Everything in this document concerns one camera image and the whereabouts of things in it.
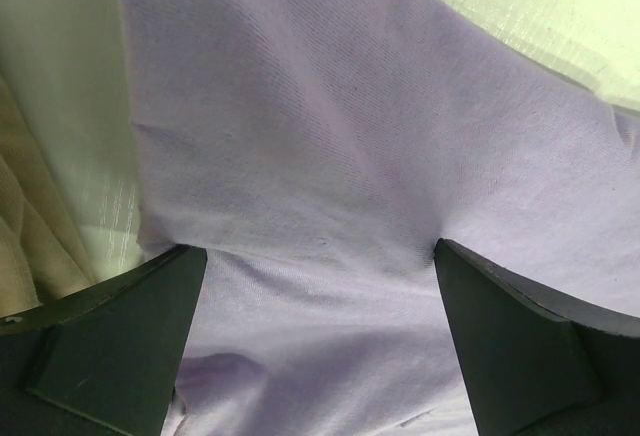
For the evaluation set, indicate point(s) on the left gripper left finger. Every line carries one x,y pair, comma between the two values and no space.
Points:
104,360

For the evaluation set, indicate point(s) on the purple t shirt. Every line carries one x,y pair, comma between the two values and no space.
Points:
317,150

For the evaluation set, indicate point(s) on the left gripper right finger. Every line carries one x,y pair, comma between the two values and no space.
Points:
534,360

